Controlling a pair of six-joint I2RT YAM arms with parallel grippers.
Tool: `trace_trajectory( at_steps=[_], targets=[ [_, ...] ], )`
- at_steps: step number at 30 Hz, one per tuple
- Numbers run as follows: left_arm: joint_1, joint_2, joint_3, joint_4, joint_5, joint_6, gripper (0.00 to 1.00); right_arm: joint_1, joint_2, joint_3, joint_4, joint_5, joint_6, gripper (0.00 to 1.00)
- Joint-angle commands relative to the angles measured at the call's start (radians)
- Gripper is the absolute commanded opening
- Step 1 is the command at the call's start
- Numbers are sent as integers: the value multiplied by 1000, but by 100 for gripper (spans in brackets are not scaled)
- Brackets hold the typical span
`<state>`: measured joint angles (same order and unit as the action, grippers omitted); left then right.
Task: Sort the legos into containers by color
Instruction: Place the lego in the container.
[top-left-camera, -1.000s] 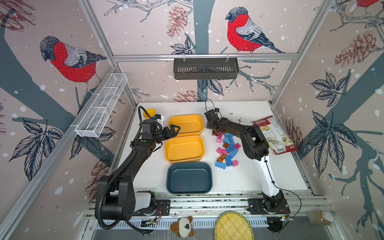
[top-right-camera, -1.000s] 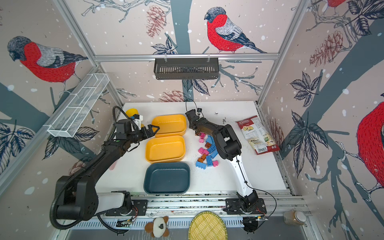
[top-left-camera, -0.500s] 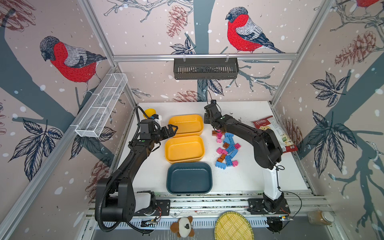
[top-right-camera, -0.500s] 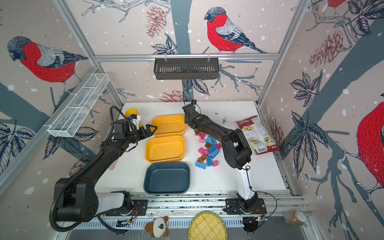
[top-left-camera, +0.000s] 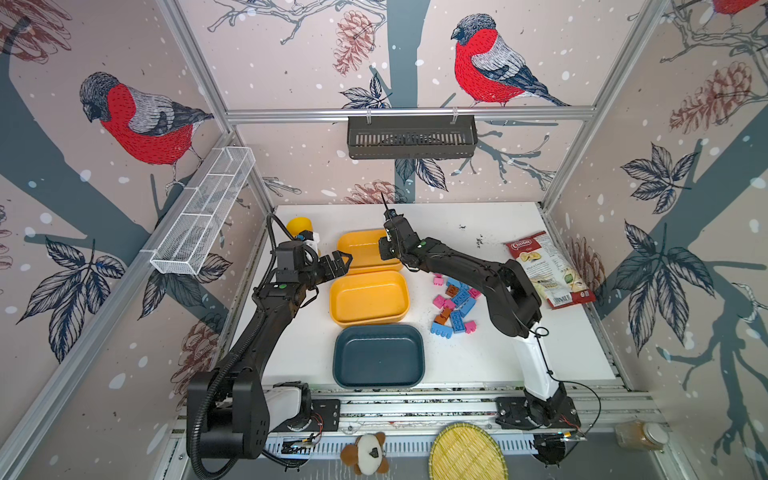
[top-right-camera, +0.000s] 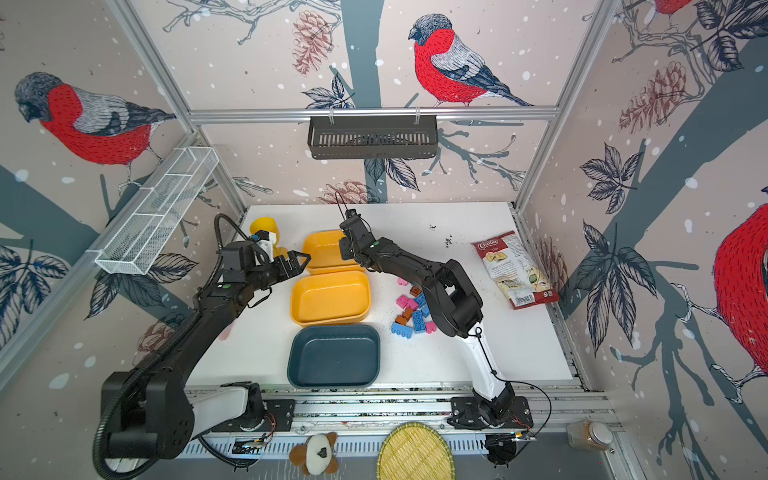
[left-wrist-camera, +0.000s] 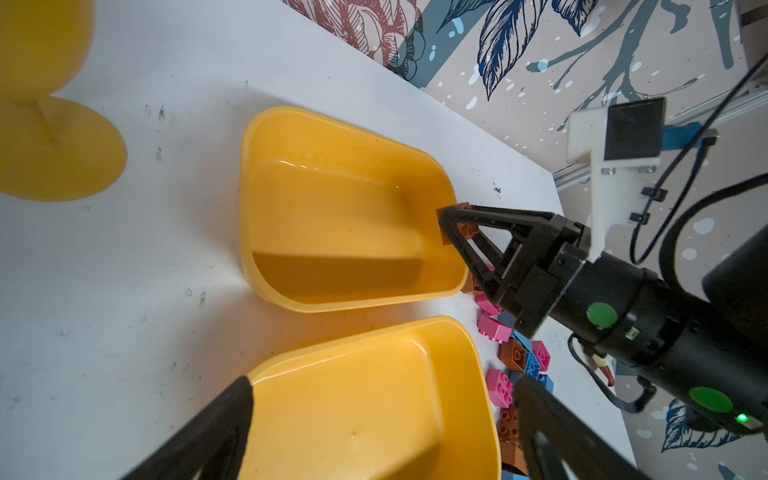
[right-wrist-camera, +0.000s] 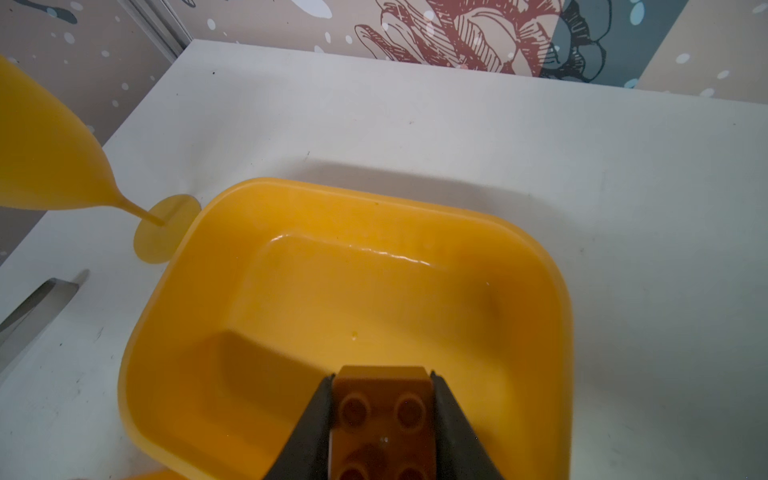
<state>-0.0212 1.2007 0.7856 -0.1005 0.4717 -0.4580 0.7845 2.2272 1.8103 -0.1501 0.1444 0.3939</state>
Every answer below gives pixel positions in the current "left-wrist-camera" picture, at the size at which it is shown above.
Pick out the near yellow plastic bin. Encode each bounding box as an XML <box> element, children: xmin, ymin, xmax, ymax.
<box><xmin>240</xmin><ymin>316</ymin><xmax>501</xmax><ymax>479</ymax></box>

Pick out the pink lego brick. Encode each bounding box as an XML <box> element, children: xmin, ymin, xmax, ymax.
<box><xmin>473</xmin><ymin>292</ymin><xmax>502</xmax><ymax>317</ymax></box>
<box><xmin>477</xmin><ymin>314</ymin><xmax>512</xmax><ymax>344</ymax></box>
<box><xmin>485</xmin><ymin>368</ymin><xmax>514</xmax><ymax>409</ymax></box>

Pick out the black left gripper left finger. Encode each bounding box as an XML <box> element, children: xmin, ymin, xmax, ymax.
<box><xmin>125</xmin><ymin>376</ymin><xmax>254</xmax><ymax>479</ymax></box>

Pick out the far yellow plastic bin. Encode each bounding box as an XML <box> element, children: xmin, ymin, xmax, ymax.
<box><xmin>238</xmin><ymin>107</ymin><xmax>468</xmax><ymax>313</ymax></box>

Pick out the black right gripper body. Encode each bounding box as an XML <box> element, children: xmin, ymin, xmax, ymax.
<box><xmin>491</xmin><ymin>212</ymin><xmax>591</xmax><ymax>337</ymax></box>

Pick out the yellow plastic bin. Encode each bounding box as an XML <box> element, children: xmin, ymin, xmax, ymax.
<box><xmin>240</xmin><ymin>316</ymin><xmax>501</xmax><ymax>479</ymax></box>
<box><xmin>238</xmin><ymin>107</ymin><xmax>468</xmax><ymax>313</ymax></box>

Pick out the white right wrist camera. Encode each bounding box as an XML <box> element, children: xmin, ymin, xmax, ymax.
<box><xmin>566</xmin><ymin>98</ymin><xmax>666</xmax><ymax>262</ymax></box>

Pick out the yellow plastic goblet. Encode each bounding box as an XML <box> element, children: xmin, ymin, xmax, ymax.
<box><xmin>1</xmin><ymin>1</ymin><xmax>127</xmax><ymax>202</ymax></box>

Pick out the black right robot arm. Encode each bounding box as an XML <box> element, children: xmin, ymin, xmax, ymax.
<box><xmin>438</xmin><ymin>204</ymin><xmax>767</xmax><ymax>435</ymax></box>

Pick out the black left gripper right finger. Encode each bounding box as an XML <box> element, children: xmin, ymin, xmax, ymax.
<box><xmin>514</xmin><ymin>376</ymin><xmax>647</xmax><ymax>480</ymax></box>

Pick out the brown lego brick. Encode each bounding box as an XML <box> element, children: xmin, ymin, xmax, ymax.
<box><xmin>441</xmin><ymin>202</ymin><xmax>480</xmax><ymax>245</ymax></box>
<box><xmin>497</xmin><ymin>405</ymin><xmax>520</xmax><ymax>445</ymax></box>
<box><xmin>498</xmin><ymin>339</ymin><xmax>528</xmax><ymax>373</ymax></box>

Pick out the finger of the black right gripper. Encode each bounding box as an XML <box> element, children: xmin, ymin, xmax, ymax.
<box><xmin>446</xmin><ymin>230</ymin><xmax>510</xmax><ymax>306</ymax></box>
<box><xmin>437</xmin><ymin>204</ymin><xmax>555</xmax><ymax>237</ymax></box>

